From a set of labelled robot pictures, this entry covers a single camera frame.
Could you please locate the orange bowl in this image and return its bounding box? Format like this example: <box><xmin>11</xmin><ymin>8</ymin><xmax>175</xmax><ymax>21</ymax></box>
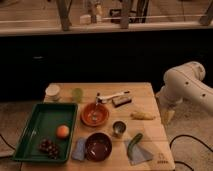
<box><xmin>80</xmin><ymin>103</ymin><xmax>109</xmax><ymax>127</ymax></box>

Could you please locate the purple bowl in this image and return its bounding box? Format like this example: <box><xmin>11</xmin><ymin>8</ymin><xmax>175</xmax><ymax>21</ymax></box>
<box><xmin>85</xmin><ymin>132</ymin><xmax>112</xmax><ymax>162</ymax></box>

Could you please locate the dark grape bunch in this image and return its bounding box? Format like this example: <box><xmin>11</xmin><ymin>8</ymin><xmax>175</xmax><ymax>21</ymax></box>
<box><xmin>39</xmin><ymin>139</ymin><xmax>59</xmax><ymax>159</ymax></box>

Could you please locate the orange peach fruit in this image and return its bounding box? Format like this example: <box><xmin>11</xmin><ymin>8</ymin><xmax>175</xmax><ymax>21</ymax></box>
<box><xmin>56</xmin><ymin>125</ymin><xmax>70</xmax><ymax>139</ymax></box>

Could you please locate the green plastic tray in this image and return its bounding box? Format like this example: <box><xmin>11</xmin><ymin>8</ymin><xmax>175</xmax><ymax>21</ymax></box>
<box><xmin>12</xmin><ymin>103</ymin><xmax>78</xmax><ymax>163</ymax></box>

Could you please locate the small metal cup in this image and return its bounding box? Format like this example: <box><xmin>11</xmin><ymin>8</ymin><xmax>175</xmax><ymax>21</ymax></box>
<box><xmin>113</xmin><ymin>121</ymin><xmax>126</xmax><ymax>137</ymax></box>

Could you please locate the grey cloth right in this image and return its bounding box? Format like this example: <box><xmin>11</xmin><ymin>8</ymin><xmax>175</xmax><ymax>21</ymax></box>
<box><xmin>124</xmin><ymin>139</ymin><xmax>153</xmax><ymax>166</ymax></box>

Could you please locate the blue cloth left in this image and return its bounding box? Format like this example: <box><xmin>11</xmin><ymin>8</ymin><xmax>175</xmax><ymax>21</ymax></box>
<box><xmin>71</xmin><ymin>138</ymin><xmax>86</xmax><ymax>161</ymax></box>

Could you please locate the black cable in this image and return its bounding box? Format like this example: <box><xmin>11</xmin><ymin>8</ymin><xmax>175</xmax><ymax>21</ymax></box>
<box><xmin>169</xmin><ymin>134</ymin><xmax>213</xmax><ymax>171</ymax></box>

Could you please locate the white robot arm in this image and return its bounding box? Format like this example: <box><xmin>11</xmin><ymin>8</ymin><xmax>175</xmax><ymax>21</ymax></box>
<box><xmin>156</xmin><ymin>61</ymin><xmax>213</xmax><ymax>125</ymax></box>

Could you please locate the green cucumber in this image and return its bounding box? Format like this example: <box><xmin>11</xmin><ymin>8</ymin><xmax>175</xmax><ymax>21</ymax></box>
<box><xmin>127</xmin><ymin>133</ymin><xmax>143</xmax><ymax>158</ymax></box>

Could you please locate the green cup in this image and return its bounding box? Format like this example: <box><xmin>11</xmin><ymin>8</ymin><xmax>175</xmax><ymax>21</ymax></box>
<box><xmin>72</xmin><ymin>88</ymin><xmax>83</xmax><ymax>103</ymax></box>

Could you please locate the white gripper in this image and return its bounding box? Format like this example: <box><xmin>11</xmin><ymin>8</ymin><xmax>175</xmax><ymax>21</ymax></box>
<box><xmin>156</xmin><ymin>86</ymin><xmax>177</xmax><ymax>125</ymax></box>

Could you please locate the metal spoon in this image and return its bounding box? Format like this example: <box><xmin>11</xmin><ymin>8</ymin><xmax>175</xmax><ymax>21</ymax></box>
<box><xmin>92</xmin><ymin>97</ymin><xmax>100</xmax><ymax>122</ymax></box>

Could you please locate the yellow banana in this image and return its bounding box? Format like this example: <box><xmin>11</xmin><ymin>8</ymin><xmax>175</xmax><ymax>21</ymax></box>
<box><xmin>130</xmin><ymin>112</ymin><xmax>155</xmax><ymax>120</ymax></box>

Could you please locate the brown sponge block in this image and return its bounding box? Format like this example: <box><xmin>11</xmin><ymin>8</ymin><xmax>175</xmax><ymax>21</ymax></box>
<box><xmin>112</xmin><ymin>96</ymin><xmax>132</xmax><ymax>107</ymax></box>

